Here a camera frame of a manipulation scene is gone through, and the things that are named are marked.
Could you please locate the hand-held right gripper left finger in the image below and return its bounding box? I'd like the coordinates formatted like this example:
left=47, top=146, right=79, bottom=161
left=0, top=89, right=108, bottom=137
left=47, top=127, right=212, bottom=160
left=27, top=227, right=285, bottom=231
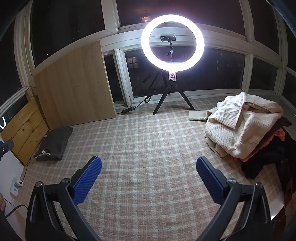
left=25, top=156, right=102, bottom=241

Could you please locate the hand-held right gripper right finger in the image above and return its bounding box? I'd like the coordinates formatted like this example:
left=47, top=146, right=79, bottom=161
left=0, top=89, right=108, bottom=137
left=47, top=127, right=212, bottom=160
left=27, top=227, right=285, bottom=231
left=196, top=156, right=271, bottom=241

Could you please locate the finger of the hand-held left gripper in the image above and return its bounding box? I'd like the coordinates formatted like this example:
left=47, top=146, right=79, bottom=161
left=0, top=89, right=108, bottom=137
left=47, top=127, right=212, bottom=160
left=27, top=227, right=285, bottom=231
left=0, top=139, right=15, bottom=161

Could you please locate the cream knit sweater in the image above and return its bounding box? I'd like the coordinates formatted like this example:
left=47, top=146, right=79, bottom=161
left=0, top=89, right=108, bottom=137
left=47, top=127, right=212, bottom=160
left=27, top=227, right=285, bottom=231
left=189, top=91, right=284, bottom=159

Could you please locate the pine plank board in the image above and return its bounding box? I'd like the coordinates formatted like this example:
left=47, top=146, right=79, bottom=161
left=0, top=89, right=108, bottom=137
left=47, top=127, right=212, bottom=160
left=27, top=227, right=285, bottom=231
left=1, top=89, right=49, bottom=166

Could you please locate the white power strip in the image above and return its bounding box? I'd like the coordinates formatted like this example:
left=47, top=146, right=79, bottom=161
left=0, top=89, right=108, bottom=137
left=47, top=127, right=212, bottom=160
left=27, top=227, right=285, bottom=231
left=10, top=176, right=23, bottom=197

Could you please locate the folded dark grey garment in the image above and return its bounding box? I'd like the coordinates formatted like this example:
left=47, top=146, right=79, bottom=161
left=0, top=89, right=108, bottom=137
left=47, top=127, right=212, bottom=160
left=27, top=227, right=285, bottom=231
left=33, top=126, right=73, bottom=161

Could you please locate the black garment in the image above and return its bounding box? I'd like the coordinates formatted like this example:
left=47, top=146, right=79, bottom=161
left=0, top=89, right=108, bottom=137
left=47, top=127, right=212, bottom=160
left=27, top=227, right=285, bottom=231
left=242, top=130, right=289, bottom=180

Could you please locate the beige plaid blanket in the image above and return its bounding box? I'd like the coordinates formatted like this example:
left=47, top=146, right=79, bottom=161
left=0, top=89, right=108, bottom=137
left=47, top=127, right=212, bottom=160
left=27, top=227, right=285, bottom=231
left=22, top=95, right=285, bottom=241

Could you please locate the dark red garment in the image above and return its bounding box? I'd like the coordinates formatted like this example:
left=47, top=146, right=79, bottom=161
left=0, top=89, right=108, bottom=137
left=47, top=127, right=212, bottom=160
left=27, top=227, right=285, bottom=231
left=276, top=158, right=294, bottom=207

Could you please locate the coral garment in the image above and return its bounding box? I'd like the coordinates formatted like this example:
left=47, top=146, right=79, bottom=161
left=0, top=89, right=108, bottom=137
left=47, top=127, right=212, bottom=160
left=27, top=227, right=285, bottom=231
left=240, top=128, right=286, bottom=163

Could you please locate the light wooden board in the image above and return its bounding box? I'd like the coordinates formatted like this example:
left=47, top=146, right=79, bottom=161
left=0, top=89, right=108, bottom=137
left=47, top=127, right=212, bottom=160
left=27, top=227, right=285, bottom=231
left=33, top=40, right=117, bottom=130

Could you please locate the black tripod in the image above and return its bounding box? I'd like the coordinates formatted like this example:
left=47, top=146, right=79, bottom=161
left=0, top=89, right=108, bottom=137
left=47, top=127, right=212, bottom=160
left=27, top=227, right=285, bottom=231
left=153, top=70, right=195, bottom=115

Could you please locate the brown garment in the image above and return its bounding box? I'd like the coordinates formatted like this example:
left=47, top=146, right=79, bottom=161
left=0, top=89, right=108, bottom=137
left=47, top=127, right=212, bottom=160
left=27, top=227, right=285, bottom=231
left=261, top=116, right=293, bottom=149

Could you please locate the black phone holder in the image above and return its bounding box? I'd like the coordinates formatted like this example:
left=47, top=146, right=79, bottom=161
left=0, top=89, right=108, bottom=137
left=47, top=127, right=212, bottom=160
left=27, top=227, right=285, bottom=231
left=159, top=34, right=178, bottom=63

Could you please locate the thin dark charger cable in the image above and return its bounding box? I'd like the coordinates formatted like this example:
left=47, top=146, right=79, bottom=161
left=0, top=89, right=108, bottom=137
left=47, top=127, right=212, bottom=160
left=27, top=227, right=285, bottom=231
left=21, top=161, right=30, bottom=183

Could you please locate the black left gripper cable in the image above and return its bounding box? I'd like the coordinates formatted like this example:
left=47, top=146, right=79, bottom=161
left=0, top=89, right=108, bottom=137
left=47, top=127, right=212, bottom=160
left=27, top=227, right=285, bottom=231
left=4, top=204, right=28, bottom=218

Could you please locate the black ring light cable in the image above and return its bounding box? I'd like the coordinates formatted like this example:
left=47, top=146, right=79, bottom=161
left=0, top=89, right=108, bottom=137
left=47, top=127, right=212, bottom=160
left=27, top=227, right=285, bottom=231
left=133, top=72, right=162, bottom=108

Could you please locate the white window frame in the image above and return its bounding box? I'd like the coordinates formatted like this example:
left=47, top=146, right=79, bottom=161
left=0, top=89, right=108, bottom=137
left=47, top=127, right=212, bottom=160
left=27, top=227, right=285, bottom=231
left=14, top=0, right=296, bottom=112

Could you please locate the white ring light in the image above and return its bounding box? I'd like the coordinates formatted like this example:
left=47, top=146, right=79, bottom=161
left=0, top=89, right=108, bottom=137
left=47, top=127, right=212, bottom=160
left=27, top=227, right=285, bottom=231
left=141, top=13, right=205, bottom=73

